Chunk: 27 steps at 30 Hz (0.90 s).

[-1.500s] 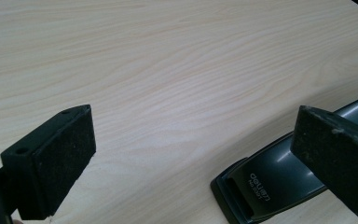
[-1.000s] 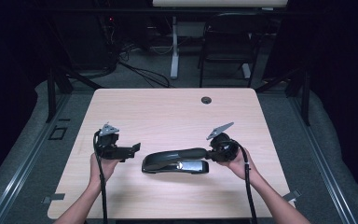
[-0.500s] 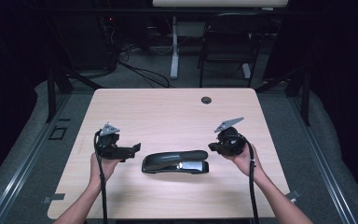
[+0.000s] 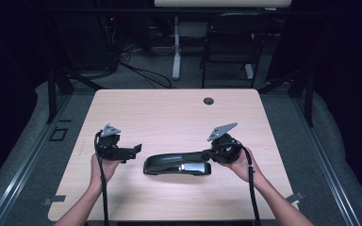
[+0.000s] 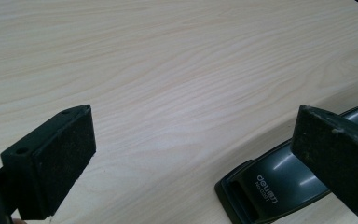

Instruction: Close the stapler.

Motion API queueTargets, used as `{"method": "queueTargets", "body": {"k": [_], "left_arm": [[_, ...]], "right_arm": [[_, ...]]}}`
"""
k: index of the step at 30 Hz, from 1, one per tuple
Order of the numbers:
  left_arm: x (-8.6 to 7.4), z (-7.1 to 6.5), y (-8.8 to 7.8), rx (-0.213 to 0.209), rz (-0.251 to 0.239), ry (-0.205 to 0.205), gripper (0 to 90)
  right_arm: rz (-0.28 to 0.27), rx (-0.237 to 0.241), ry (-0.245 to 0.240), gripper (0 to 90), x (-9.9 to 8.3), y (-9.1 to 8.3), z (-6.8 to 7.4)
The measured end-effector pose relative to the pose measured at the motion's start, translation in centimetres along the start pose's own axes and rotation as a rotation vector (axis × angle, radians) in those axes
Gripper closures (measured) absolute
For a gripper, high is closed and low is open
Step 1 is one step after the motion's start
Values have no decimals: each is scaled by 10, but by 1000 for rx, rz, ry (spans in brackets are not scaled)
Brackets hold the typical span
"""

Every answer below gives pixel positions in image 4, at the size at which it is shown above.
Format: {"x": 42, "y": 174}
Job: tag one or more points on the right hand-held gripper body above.
{"x": 224, "y": 147}

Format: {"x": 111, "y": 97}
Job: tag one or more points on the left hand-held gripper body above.
{"x": 110, "y": 147}

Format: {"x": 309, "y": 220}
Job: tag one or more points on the person's left hand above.
{"x": 105, "y": 172}

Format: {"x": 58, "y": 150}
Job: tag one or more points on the person's right hand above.
{"x": 243, "y": 168}

